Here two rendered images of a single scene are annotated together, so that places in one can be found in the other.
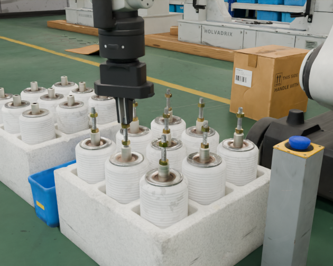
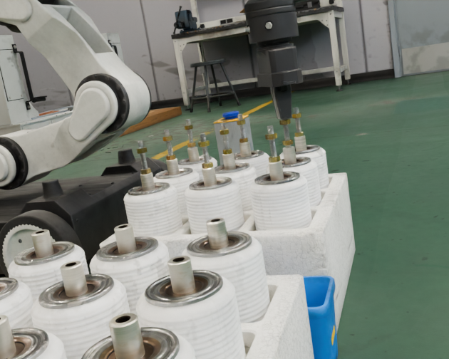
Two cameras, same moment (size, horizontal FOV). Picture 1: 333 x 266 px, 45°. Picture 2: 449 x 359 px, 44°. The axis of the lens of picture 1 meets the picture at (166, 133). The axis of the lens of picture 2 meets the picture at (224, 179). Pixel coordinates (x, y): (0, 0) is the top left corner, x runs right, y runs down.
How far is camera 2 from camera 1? 1.66 m
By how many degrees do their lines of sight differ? 110
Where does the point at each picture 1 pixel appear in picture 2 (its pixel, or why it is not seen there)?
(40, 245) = (376, 335)
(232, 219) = not seen: hidden behind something
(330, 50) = (118, 74)
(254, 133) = (60, 224)
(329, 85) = (140, 101)
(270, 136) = (76, 212)
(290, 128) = (73, 194)
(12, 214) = not seen: outside the picture
